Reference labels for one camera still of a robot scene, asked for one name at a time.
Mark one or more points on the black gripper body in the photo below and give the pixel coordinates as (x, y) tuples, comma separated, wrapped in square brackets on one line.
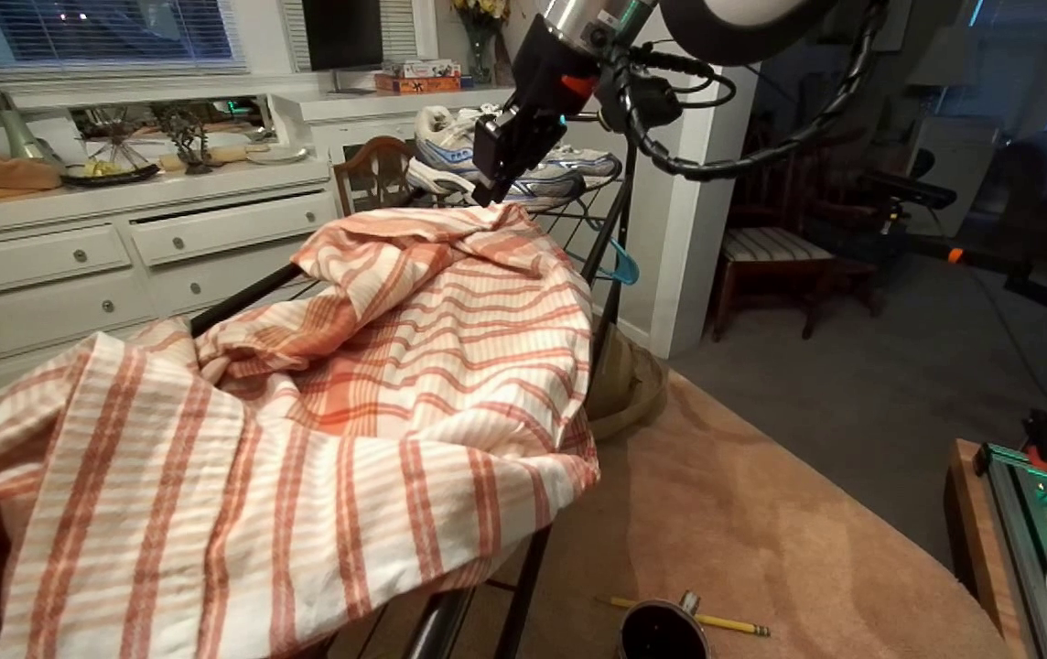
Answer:
[(552, 83)]

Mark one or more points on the red striped white blanket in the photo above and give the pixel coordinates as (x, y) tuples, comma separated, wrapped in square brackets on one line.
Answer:
[(168, 499)]

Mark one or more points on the teal plastic hanger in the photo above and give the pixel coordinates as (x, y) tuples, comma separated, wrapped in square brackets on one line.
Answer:
[(623, 265)]

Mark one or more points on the dark wooden chair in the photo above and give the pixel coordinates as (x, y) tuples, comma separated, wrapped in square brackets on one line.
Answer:
[(768, 256)]

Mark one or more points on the tan suede tablecloth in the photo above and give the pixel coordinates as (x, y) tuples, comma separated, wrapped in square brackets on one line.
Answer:
[(703, 504)]

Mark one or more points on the yellow pencil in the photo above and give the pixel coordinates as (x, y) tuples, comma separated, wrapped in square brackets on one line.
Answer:
[(698, 618)]

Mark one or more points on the black cup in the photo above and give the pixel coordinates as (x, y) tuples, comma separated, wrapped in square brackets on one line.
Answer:
[(661, 631)]

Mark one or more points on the white drawer dresser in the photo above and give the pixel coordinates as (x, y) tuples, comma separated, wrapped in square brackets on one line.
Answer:
[(120, 256)]

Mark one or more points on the aluminium rail base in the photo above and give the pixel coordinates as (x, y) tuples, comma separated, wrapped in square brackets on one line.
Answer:
[(1019, 493)]

